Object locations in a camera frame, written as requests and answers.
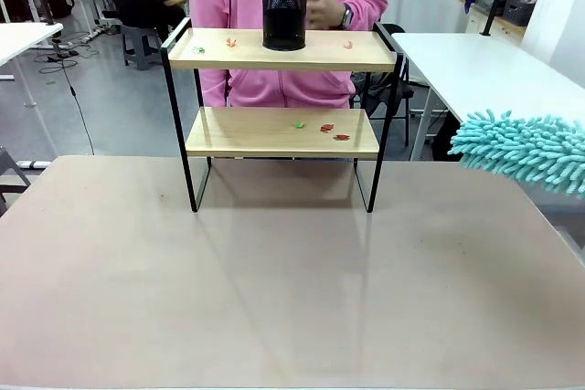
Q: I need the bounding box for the person's left hand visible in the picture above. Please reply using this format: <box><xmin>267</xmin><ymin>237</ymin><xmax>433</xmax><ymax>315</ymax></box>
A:
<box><xmin>306</xmin><ymin>0</ymin><xmax>346</xmax><ymax>29</ymax></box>

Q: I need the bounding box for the black mesh pen cup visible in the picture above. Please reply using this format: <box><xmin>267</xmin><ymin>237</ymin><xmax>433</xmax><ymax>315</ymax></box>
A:
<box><xmin>261</xmin><ymin>0</ymin><xmax>308</xmax><ymax>52</ymax></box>

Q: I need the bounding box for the teal chenille duster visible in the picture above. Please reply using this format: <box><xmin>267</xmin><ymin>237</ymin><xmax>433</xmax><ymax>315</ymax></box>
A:
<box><xmin>447</xmin><ymin>109</ymin><xmax>585</xmax><ymax>199</ymax></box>

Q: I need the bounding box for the two-tier wood metal shelf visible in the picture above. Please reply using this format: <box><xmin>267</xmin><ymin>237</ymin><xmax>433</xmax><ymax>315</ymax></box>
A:
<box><xmin>160</xmin><ymin>16</ymin><xmax>405</xmax><ymax>214</ymax></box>

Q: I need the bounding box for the black folding chair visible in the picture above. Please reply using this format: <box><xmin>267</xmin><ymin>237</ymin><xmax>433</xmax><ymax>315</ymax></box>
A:
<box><xmin>360</xmin><ymin>23</ymin><xmax>415</xmax><ymax>147</ymax></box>

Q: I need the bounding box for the grey plastic stool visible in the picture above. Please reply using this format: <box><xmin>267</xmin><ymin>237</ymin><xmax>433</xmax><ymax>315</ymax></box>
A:
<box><xmin>120</xmin><ymin>24</ymin><xmax>165</xmax><ymax>71</ymax></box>

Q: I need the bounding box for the dark grey basket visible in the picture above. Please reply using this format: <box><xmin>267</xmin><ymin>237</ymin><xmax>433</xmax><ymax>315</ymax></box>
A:
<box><xmin>502</xmin><ymin>0</ymin><xmax>537</xmax><ymax>26</ymax></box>

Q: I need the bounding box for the white table with rounded corner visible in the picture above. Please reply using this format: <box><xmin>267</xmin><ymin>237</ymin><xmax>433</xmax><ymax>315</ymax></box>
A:
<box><xmin>0</xmin><ymin>22</ymin><xmax>64</xmax><ymax>108</ymax></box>

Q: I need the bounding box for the black floor cable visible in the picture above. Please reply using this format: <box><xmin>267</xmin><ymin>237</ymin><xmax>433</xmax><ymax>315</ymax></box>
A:
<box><xmin>38</xmin><ymin>37</ymin><xmax>96</xmax><ymax>156</ymax></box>

